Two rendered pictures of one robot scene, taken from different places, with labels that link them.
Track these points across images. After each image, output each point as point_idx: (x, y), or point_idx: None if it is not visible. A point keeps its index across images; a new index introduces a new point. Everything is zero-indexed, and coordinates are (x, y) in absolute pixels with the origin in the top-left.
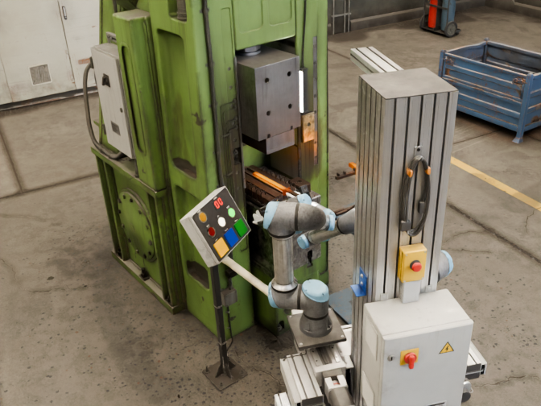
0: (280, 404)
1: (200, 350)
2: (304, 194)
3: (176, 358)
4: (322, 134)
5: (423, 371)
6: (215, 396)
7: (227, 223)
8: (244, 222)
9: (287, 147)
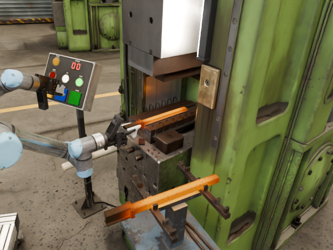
0: (3, 216)
1: (117, 191)
2: (10, 70)
3: (113, 180)
4: (232, 116)
5: None
6: (68, 201)
7: (68, 84)
8: (82, 99)
9: (145, 72)
